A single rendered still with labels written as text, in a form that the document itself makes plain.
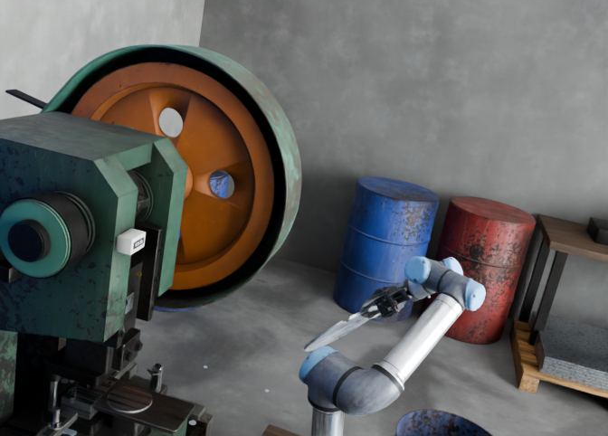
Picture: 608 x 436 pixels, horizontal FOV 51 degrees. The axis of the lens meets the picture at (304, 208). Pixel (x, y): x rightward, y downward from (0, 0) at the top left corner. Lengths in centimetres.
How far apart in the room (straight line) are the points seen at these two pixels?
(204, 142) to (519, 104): 316
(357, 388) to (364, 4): 359
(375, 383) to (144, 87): 111
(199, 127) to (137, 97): 22
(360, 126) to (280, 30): 93
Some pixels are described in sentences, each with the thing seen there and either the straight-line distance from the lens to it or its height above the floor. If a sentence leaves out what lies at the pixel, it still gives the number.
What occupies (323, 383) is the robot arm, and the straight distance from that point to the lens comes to 166.
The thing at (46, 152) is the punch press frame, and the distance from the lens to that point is 158.
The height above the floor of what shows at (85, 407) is 77.
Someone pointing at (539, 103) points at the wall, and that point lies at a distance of 481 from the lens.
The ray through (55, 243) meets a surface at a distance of 147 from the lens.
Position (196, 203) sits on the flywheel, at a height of 127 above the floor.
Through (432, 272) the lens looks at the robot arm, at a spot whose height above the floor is 130.
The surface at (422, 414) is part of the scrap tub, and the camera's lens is 276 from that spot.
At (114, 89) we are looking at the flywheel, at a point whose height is 158.
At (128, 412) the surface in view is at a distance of 190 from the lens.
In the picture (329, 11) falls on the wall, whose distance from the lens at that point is 486.
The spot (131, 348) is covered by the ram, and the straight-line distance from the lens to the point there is 187.
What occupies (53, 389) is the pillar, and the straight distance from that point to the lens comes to 194.
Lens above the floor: 189
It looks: 16 degrees down
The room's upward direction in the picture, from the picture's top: 11 degrees clockwise
